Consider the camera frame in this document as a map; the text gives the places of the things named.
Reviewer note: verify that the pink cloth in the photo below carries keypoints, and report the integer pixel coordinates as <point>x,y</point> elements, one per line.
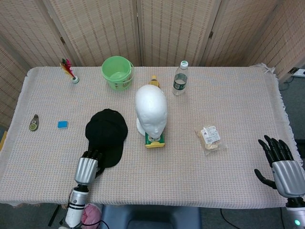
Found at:
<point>91,213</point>

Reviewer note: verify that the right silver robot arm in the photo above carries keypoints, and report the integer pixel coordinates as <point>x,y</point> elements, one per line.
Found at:
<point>296,212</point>

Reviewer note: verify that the yellow bottle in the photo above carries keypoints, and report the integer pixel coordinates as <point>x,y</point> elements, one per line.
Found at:
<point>154,82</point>

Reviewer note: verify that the blue and white eraser block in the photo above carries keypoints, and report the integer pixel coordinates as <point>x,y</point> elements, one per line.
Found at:
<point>62,124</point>

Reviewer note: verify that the packaged bread snack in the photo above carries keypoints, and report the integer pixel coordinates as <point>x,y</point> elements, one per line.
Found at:
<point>209,138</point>

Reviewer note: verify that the green plastic bucket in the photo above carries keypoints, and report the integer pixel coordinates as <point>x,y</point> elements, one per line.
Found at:
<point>116,71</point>

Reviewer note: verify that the clear plastic water bottle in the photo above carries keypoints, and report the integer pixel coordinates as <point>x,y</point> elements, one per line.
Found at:
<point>179,82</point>

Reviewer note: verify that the white power strip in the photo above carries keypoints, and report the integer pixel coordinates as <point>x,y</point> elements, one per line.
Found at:
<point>297,72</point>

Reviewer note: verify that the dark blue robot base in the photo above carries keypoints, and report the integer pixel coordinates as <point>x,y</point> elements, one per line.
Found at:
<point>152,217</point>

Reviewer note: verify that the beige folding screen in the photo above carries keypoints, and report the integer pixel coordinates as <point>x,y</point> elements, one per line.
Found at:
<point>166,28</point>

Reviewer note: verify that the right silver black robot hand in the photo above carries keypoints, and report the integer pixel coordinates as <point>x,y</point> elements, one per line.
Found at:
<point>288,176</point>

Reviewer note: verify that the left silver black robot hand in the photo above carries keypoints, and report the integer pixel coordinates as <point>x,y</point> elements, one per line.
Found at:
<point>85,169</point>

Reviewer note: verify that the green box with yellow lid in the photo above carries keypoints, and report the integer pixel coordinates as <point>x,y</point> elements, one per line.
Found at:
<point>155,142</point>

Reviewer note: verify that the grey green correction tape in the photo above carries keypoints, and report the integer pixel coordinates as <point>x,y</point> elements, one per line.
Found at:
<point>34,123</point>

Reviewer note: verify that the colourful feather shuttlecock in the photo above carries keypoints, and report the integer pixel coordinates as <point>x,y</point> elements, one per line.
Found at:
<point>69,71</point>

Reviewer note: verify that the black baseball cap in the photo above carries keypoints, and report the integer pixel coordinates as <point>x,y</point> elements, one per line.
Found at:
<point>107,131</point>

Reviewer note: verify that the pink woven tablecloth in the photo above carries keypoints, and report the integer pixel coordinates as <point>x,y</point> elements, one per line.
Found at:
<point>166,176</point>

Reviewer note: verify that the white foam mannequin head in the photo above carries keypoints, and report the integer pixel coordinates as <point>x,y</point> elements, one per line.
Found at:
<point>150,107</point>

